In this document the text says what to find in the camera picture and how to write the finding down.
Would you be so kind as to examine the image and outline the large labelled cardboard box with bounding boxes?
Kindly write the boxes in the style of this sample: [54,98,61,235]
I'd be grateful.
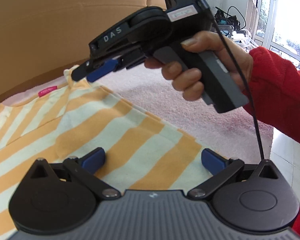
[0,0,165,108]

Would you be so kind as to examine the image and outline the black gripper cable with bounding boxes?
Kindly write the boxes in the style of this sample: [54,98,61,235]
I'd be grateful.
[195,0,265,162]

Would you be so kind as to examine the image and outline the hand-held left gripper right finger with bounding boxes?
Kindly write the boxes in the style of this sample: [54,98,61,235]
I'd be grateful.
[187,149,279,198]

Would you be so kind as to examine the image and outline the red black equipment in background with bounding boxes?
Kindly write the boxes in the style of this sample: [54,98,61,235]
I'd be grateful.
[214,5,245,30]

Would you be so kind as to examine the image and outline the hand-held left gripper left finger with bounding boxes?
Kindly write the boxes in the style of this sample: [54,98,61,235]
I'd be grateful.
[30,147,120,200]

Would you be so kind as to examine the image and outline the pink fluffy blanket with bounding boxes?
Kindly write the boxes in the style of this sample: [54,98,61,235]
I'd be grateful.
[0,72,274,164]

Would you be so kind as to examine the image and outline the person's right hand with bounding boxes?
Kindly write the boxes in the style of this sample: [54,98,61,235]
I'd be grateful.
[144,31,254,102]

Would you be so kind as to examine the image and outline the person's right forearm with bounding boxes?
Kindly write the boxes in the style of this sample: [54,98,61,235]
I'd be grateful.
[242,46,300,155]

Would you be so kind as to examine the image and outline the orange striped shirt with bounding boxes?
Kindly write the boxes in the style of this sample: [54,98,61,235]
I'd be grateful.
[0,65,203,238]

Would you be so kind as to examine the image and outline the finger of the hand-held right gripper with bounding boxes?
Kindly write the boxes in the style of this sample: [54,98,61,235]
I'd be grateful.
[71,55,121,82]
[86,50,146,83]

